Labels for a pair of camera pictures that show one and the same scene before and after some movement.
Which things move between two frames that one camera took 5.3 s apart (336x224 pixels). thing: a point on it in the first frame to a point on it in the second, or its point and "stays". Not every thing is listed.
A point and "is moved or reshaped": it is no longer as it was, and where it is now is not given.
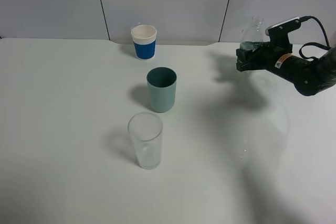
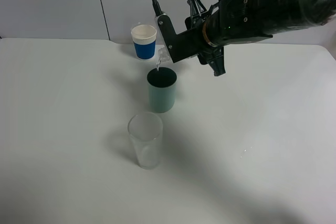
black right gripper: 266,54 to 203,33
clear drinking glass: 146,128 stays
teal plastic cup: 162,83 stays
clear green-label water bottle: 252,36 is moved or reshaped
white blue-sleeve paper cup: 144,38 stays
